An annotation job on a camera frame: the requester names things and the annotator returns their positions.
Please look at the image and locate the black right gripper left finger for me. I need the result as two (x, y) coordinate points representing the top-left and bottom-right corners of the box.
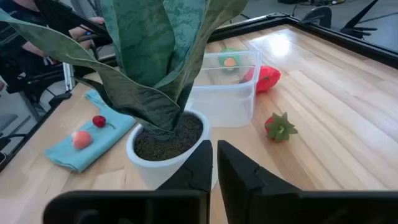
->
(42, 139), (214, 224)

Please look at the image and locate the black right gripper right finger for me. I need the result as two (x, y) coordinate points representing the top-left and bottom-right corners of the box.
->
(216, 139), (398, 224)

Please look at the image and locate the red toy strawberry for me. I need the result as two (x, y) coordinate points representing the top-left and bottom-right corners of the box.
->
(264, 112), (299, 143)

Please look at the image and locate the red toy cherry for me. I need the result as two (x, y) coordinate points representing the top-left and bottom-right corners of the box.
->
(92, 114), (116, 130)

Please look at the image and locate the pink toy peach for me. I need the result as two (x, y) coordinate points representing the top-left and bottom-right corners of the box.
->
(71, 130), (93, 151)

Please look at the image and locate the red toy fruit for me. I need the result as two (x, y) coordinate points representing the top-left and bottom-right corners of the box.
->
(242, 65), (282, 93)

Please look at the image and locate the green toy vegetable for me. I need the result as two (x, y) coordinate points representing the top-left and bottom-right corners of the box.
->
(217, 48), (242, 74)

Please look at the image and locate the clear plastic tupperware container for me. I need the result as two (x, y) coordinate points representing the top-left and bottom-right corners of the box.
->
(186, 49), (263, 128)

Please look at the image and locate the white plant pot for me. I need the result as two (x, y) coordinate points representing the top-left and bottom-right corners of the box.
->
(126, 108), (212, 190)

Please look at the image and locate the teal folded cloth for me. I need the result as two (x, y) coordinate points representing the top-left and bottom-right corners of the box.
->
(44, 89), (137, 174)

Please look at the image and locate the green snake plant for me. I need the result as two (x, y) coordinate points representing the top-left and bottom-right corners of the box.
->
(0, 0), (249, 141)

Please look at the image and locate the person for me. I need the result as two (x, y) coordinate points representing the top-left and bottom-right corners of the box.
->
(0, 0), (106, 94)

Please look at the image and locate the silver aluminium frame post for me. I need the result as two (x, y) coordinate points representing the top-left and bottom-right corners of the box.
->
(63, 61), (76, 91)

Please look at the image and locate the black fin-shaped bracket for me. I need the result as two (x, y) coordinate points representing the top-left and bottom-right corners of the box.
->
(300, 6), (333, 29)

